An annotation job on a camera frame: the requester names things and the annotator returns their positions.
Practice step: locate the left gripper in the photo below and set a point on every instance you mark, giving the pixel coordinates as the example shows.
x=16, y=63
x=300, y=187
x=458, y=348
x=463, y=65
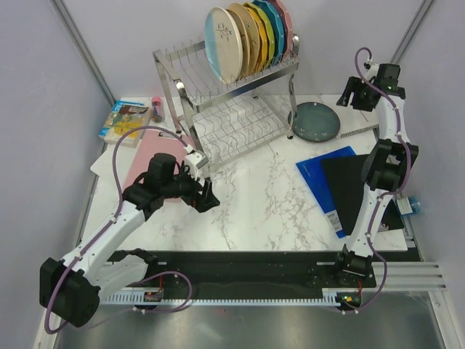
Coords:
x=206, y=200

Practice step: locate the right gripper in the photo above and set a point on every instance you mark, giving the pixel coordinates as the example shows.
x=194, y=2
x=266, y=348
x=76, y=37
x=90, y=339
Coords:
x=354, y=85

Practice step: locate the dark blue-grey plate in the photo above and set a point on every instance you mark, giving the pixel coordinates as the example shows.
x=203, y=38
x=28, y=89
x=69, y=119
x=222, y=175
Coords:
x=315, y=122

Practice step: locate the beige bird plate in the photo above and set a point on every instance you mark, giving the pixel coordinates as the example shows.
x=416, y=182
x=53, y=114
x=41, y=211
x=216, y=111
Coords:
x=244, y=41
x=253, y=35

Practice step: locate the cream and blue plate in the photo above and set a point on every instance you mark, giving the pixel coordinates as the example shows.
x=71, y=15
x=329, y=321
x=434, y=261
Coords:
x=223, y=45

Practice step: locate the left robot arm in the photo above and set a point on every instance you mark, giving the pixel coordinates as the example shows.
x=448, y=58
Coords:
x=73, y=286

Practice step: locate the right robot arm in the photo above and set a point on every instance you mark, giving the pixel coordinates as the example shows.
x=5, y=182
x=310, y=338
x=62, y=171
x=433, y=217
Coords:
x=386, y=169

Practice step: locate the steel two-tier dish rack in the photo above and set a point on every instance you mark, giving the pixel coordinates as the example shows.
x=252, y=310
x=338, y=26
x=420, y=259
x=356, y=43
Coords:
x=225, y=121

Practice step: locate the white spiral notebook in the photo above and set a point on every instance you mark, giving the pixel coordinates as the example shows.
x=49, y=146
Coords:
x=355, y=122

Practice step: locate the pink clipboard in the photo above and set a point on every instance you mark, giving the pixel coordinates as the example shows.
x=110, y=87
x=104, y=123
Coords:
x=153, y=142

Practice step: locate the teal dotted plate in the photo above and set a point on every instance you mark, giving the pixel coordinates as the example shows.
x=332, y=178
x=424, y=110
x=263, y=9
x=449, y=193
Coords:
x=278, y=29

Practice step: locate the black clipboard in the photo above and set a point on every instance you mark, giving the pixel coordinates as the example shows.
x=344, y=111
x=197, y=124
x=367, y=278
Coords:
x=345, y=191

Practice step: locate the yellow dotted plate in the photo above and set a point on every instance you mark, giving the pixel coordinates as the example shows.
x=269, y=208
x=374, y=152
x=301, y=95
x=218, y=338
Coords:
x=263, y=42

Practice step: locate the blue folder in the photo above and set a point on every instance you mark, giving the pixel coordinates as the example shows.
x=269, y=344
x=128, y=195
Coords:
x=313, y=174

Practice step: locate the pink dotted plate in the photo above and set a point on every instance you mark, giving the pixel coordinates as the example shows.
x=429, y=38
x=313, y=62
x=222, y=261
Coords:
x=288, y=25

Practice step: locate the pink capped tube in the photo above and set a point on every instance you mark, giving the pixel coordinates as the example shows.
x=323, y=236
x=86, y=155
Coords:
x=157, y=110

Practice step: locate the green scalloped plate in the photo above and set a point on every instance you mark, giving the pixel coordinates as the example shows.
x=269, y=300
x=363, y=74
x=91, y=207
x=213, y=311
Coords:
x=263, y=14

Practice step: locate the white paper sheet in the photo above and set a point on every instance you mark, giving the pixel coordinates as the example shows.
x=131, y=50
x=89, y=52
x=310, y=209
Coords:
x=103, y=167

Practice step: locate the illustrated book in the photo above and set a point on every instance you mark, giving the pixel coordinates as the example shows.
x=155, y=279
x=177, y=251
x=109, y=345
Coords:
x=124, y=116

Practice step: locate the blue clip object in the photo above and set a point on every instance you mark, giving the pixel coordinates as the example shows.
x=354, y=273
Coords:
x=408, y=205

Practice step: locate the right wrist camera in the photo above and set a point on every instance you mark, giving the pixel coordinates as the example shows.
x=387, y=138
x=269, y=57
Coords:
x=371, y=69

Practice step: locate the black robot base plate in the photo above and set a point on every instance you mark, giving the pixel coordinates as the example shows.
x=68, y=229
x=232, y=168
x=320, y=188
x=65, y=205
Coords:
x=218, y=275

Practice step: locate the white cable duct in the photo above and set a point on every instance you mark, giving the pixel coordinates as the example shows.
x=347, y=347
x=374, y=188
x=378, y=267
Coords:
x=150, y=297

